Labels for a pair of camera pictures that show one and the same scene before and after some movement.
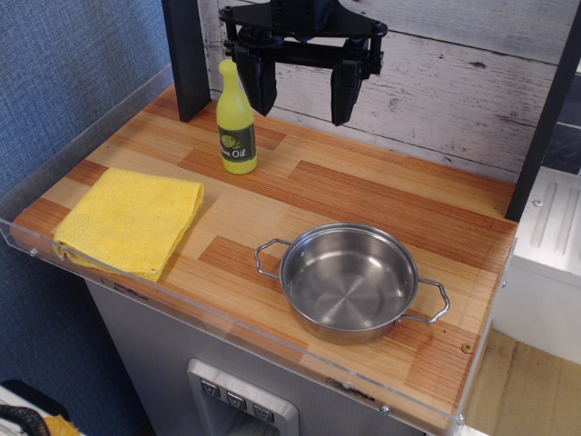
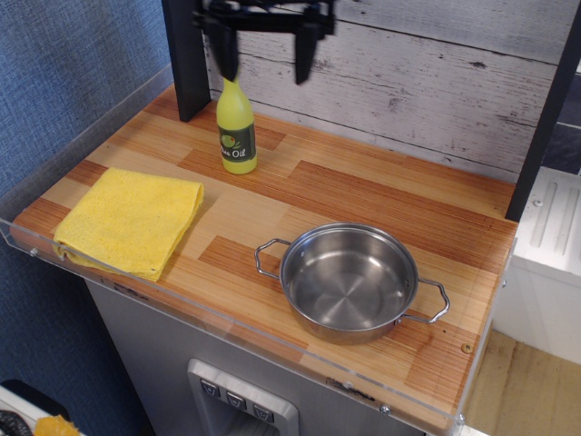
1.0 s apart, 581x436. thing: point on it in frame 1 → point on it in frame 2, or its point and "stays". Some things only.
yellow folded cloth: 123,224 stays
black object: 34,423 → 34,398
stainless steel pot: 351,282 stays
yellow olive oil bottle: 235,122 stays
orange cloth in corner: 58,426 stays
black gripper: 305,34 → 223,19
